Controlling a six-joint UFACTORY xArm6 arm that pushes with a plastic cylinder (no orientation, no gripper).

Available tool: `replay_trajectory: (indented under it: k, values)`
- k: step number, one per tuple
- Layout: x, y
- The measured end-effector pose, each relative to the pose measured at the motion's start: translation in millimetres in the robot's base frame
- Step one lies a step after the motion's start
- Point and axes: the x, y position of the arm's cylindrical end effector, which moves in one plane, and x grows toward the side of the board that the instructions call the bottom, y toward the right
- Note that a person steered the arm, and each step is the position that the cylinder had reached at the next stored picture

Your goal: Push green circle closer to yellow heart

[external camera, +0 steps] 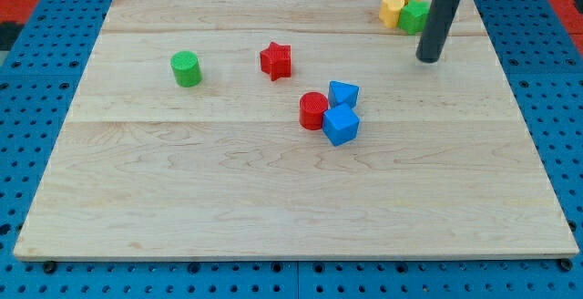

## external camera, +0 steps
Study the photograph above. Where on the green cylinder block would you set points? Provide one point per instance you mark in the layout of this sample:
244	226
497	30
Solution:
186	69

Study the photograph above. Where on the red star block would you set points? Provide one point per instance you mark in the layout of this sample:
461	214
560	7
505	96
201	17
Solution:
276	60

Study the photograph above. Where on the blue cube block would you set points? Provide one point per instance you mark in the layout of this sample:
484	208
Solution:
340	124

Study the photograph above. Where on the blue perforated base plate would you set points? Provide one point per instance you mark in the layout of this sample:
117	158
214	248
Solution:
41	72

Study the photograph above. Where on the blue triangle block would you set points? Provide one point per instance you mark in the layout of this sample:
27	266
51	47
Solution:
342	93

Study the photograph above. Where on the green star block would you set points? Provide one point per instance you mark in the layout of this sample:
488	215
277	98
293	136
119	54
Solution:
413	17

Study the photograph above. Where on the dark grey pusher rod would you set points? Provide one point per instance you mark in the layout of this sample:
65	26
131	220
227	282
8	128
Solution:
437	26

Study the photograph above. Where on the red cylinder block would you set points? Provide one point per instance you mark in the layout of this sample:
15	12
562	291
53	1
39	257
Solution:
312	107

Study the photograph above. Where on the yellow heart block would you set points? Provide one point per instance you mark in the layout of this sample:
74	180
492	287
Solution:
389	12

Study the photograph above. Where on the light wooden board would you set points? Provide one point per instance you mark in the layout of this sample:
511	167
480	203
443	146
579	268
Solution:
144	170

